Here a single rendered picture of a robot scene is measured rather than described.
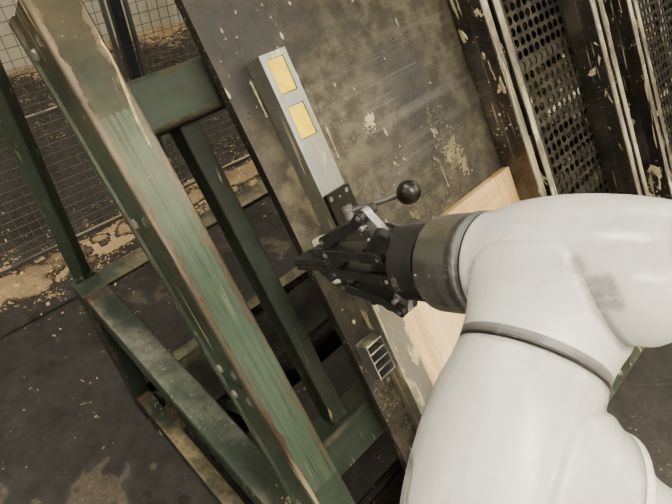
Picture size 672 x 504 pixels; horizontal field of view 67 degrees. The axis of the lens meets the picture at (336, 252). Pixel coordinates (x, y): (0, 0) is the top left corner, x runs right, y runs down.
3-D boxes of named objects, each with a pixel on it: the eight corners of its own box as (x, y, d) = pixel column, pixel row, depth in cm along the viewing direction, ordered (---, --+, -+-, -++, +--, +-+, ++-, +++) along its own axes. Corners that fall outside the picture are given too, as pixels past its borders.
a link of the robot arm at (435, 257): (479, 340, 41) (426, 331, 46) (535, 281, 46) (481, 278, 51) (441, 243, 39) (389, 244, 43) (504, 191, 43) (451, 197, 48)
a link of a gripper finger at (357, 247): (383, 267, 50) (378, 255, 50) (319, 263, 59) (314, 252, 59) (408, 248, 52) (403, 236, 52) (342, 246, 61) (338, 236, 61)
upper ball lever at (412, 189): (342, 229, 79) (423, 204, 73) (332, 207, 77) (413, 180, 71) (349, 220, 82) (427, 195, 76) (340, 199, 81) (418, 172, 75)
